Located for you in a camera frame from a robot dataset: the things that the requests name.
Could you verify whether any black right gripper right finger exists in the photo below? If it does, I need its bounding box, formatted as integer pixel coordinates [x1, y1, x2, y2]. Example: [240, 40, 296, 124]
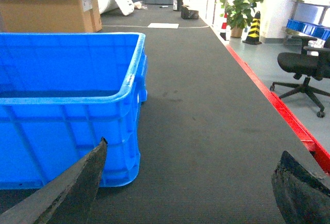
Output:
[271, 150, 329, 223]

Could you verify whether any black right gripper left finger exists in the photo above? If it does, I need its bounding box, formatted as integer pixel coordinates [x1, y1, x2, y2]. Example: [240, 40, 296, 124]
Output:
[1, 138, 108, 223]

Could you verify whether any large blue plastic crate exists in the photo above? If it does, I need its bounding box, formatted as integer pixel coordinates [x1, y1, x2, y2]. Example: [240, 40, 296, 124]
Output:
[1, 32, 148, 189]

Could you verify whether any metal shelf with blue bins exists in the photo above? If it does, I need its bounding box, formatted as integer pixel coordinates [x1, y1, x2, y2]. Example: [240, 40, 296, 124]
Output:
[282, 0, 329, 46]

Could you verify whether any large brown cardboard box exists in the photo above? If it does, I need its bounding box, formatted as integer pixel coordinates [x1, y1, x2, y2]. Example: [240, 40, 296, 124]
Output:
[1, 0, 102, 33]

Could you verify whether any black box on floor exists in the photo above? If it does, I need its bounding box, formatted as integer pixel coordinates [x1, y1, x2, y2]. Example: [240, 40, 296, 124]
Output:
[180, 5, 199, 20]

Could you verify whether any black office chair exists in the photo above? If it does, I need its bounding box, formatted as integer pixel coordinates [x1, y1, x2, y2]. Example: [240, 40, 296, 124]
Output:
[270, 35, 329, 118]

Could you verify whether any yellow black traffic cone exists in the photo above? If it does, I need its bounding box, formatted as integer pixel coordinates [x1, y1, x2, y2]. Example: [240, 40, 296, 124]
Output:
[243, 11, 262, 45]

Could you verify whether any red white traffic cone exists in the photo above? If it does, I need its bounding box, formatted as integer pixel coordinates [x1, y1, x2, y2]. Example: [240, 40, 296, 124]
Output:
[220, 13, 227, 41]

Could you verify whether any white sheet on floor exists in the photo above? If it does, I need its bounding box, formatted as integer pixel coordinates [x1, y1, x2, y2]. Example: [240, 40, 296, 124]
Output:
[148, 23, 179, 29]

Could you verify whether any potted green plant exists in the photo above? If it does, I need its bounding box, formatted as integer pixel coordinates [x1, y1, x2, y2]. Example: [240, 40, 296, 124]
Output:
[222, 0, 264, 38]

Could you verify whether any red platform edge rail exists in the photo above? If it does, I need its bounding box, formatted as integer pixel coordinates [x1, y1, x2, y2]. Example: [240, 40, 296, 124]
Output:
[225, 44, 329, 175]

